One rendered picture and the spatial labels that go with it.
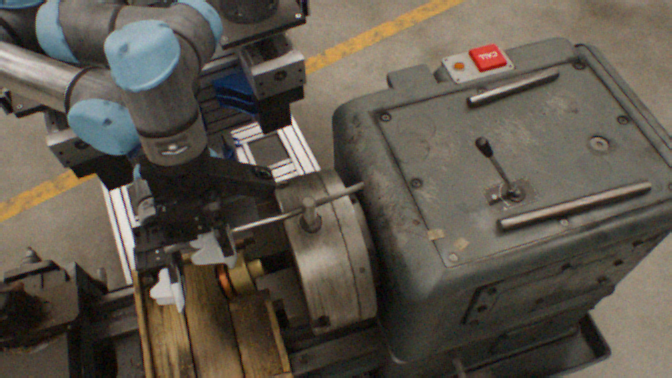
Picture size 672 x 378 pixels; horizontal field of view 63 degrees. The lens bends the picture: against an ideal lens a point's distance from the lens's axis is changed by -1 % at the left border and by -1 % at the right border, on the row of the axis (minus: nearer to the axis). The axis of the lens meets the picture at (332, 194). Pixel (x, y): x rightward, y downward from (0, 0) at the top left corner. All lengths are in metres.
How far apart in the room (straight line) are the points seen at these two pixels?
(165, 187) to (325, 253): 0.36
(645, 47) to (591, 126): 2.28
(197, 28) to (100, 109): 0.32
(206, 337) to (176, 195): 0.63
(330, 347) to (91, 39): 0.82
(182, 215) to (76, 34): 0.25
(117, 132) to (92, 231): 1.68
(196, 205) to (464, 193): 0.49
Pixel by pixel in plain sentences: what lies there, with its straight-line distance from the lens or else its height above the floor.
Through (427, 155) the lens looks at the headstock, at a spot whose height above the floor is 1.25.
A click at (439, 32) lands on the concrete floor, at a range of 3.18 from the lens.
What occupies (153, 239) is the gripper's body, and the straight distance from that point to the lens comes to 1.19.
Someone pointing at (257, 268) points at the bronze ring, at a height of 1.11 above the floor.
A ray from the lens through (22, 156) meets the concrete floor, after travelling 3.04.
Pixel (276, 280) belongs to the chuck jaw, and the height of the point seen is 1.11.
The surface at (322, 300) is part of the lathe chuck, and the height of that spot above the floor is 1.16.
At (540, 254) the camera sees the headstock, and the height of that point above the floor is 1.25.
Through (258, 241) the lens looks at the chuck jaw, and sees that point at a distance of 1.07.
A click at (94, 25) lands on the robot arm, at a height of 1.64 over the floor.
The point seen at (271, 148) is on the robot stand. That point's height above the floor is 0.21.
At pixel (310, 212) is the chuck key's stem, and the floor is 1.30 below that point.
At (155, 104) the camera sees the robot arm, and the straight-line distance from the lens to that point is 0.63.
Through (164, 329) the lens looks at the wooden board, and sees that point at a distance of 1.33.
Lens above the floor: 2.08
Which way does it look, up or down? 58 degrees down
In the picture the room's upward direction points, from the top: 3 degrees counter-clockwise
